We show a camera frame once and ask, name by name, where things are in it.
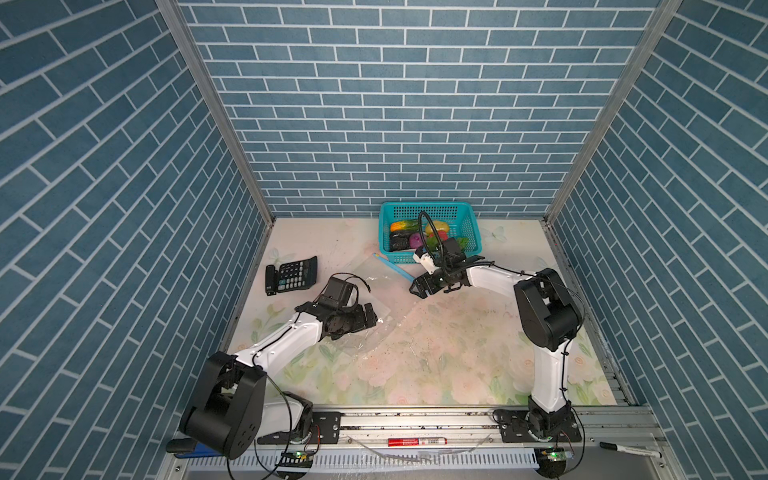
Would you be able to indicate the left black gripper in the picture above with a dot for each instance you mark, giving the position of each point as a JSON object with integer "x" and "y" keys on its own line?
{"x": 361, "y": 321}

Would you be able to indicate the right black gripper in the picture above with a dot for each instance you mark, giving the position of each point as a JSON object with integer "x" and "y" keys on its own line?
{"x": 425, "y": 277}

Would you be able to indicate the yellow toy potato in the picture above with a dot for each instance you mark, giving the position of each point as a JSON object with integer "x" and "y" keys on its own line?
{"x": 441, "y": 226}

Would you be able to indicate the clear zip top bag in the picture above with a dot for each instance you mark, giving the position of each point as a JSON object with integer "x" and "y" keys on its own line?
{"x": 390, "y": 297}

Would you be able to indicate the teal plastic basket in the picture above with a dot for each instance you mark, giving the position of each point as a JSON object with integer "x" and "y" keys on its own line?
{"x": 459, "y": 215}

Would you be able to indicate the purple toy onion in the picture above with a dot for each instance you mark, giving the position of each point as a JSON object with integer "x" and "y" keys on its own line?
{"x": 415, "y": 241}

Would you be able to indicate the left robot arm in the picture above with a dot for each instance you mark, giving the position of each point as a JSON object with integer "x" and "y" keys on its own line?
{"x": 228, "y": 410}

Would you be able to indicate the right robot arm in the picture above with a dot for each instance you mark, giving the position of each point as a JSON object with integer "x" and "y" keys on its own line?
{"x": 549, "y": 319}

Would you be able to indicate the black desk calculator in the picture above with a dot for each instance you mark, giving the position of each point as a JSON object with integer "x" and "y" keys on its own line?
{"x": 292, "y": 276}

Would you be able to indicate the black toy eggplant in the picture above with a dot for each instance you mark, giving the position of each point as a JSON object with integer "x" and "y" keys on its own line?
{"x": 399, "y": 241}

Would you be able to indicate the orange green toy cucumber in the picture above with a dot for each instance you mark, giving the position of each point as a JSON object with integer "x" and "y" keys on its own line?
{"x": 407, "y": 227}

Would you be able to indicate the red marker pen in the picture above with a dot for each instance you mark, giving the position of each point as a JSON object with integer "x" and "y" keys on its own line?
{"x": 416, "y": 441}

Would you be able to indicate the blue black handheld device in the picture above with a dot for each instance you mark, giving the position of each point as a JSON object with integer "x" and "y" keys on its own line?
{"x": 187, "y": 448}

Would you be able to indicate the black white marker pen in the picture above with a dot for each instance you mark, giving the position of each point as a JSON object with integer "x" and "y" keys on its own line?
{"x": 636, "y": 451}

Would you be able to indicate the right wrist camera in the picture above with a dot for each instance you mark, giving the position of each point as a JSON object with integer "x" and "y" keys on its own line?
{"x": 439, "y": 254}

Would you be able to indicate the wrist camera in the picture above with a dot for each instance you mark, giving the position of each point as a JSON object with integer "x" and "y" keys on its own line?
{"x": 439, "y": 254}
{"x": 336, "y": 293}

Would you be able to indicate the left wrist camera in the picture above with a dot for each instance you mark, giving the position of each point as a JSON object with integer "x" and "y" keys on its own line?
{"x": 336, "y": 293}

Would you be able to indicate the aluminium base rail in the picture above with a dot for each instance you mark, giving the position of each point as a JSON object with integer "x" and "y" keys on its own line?
{"x": 484, "y": 442}

